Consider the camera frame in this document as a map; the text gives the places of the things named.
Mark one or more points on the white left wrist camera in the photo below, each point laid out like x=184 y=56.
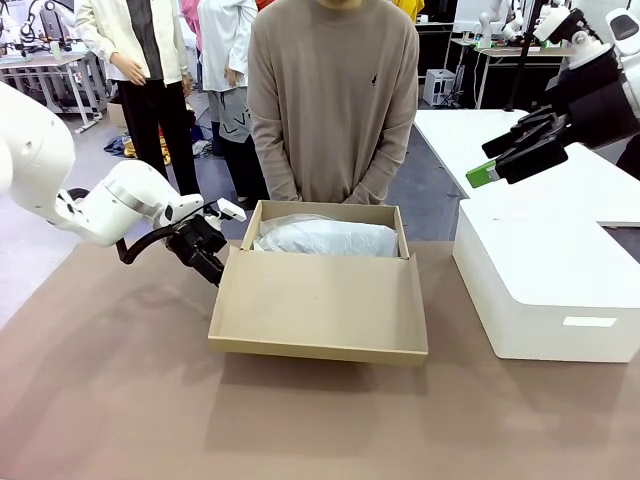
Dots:
x=232 y=210

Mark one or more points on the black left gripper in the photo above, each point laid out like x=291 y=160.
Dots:
x=197 y=240

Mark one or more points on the white tissue paper sheet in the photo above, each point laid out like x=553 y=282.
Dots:
x=325 y=235

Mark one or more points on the person in yellow top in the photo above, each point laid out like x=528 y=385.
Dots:
x=410 y=7

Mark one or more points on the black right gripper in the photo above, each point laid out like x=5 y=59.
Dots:
x=595 y=105

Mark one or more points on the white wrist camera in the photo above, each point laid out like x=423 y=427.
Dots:
x=232 y=210
x=550 y=25

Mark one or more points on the person's right forearm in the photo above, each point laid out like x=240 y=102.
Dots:
x=275 y=170

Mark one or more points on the brown cardboard shoe box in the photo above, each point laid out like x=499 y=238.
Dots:
x=320 y=305

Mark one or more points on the background work table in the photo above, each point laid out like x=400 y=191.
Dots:
x=500 y=52

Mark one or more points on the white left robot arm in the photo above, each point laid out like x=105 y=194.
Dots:
x=125 y=200

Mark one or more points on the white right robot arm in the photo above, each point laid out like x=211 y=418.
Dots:
x=627 y=50

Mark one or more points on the grey background table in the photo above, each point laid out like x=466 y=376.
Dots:
x=45 y=62

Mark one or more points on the white board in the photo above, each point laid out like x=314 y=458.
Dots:
x=467 y=15

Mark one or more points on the blue yellow cloth pile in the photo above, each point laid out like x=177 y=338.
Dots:
x=120 y=147

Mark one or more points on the figure in pink garment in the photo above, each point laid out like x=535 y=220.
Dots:
x=191 y=20

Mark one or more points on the person in orange top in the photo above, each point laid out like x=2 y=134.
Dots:
x=263 y=4

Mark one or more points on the large white storage box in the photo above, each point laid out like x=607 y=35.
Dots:
x=540 y=280

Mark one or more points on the grey white cloth pile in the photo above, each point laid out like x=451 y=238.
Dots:
x=202 y=149

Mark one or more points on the colourful cloth pile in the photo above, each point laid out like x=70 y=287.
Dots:
x=164 y=145

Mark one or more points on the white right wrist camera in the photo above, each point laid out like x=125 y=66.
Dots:
x=550 y=25

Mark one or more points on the person in beige sweater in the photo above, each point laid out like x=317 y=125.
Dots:
x=330 y=100

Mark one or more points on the figure in white shirt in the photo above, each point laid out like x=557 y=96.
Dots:
x=225 y=40

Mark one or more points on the person's left forearm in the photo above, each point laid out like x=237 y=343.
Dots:
x=385 y=170

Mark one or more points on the black pole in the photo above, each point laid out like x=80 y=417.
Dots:
x=522 y=60

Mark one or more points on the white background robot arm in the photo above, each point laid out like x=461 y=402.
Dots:
x=487 y=20

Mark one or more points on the small cardboard box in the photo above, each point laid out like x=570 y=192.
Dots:
x=117 y=115

